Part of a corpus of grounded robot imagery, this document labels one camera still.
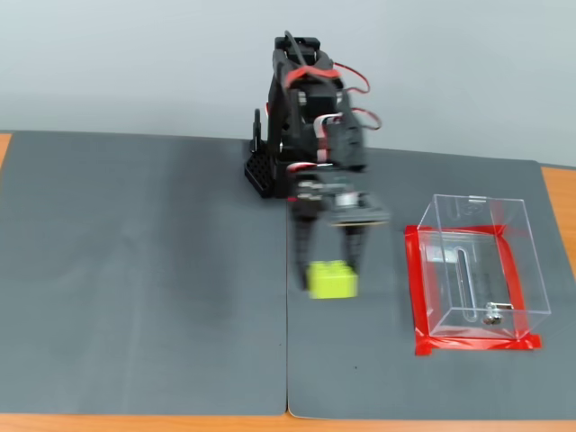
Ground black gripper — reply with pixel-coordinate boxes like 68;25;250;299
287;169;371;293

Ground green lego block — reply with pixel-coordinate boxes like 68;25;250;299
305;259;360;300

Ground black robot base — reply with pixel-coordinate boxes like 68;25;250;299
242;148;296;200

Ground transparent acrylic box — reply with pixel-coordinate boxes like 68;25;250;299
416;193;553;341

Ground red tape strip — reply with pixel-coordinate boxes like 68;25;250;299
403;226;434;357
413;334;543;358
496;232;533;341
403;223;512;239

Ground black table clamp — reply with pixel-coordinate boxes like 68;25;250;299
249;108;266;153

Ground red tape band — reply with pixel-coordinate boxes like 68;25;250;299
283;66;340;86

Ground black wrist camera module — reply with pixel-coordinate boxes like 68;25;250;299
329;178;391;229

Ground red white servo wire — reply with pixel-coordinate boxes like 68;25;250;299
313;113;346;164

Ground black camera cable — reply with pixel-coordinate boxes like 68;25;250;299
282;29;317;69

